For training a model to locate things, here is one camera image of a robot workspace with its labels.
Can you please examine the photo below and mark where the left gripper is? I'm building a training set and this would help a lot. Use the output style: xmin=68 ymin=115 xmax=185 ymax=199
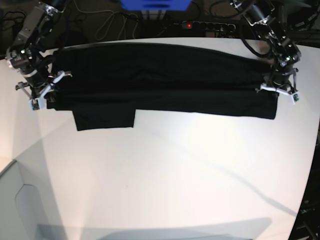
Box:
xmin=255 ymin=67 xmax=299 ymax=96

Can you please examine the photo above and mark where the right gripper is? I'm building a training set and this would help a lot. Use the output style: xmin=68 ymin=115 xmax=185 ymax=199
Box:
xmin=15 ymin=70 xmax=72 ymax=103

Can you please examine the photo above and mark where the black T-shirt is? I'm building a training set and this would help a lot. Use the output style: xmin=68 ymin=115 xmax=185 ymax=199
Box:
xmin=47 ymin=43 xmax=278 ymax=131

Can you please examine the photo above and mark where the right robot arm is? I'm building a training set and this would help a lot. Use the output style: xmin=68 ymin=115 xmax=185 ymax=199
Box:
xmin=5 ymin=0 xmax=71 ymax=110

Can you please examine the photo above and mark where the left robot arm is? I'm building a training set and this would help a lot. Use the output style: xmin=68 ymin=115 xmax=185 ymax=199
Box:
xmin=229 ymin=0 xmax=301 ymax=102

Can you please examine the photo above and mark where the black power strip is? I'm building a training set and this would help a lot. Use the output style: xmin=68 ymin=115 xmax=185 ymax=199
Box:
xmin=175 ymin=21 xmax=236 ymax=33

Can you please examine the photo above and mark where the blue plastic box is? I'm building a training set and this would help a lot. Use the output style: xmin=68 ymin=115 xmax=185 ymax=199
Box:
xmin=120 ymin=0 xmax=192 ymax=11

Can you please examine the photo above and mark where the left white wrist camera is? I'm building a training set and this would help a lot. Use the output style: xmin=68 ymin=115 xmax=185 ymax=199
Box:
xmin=288 ymin=91 xmax=300 ymax=105

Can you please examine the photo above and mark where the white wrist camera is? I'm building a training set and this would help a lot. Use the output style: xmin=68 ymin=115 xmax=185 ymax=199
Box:
xmin=288 ymin=91 xmax=300 ymax=105
xmin=28 ymin=98 xmax=46 ymax=111

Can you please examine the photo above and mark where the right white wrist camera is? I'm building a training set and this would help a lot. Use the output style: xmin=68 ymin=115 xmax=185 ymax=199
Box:
xmin=28 ymin=98 xmax=46 ymax=111

